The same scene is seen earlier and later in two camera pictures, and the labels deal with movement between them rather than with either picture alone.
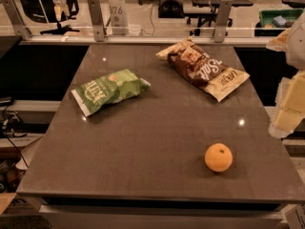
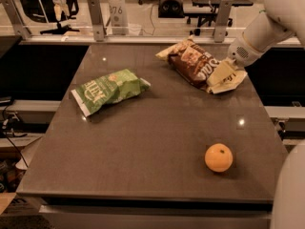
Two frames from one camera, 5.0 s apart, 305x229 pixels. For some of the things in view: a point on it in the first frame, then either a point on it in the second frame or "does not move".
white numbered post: (116, 0) does not move
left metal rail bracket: (20, 28) does not move
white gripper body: (297, 46) → (242, 53)
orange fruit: (218, 157) does not move
